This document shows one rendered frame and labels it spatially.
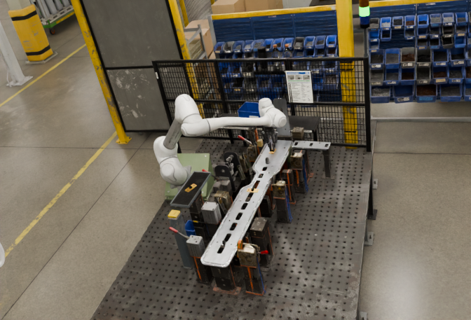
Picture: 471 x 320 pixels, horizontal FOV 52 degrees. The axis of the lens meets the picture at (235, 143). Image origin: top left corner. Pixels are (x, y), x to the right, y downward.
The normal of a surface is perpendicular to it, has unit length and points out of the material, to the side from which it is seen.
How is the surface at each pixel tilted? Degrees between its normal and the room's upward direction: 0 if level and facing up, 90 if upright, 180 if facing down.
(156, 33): 91
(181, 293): 0
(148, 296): 0
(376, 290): 0
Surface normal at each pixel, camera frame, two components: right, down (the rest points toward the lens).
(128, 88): -0.31, 0.54
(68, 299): -0.17, -0.84
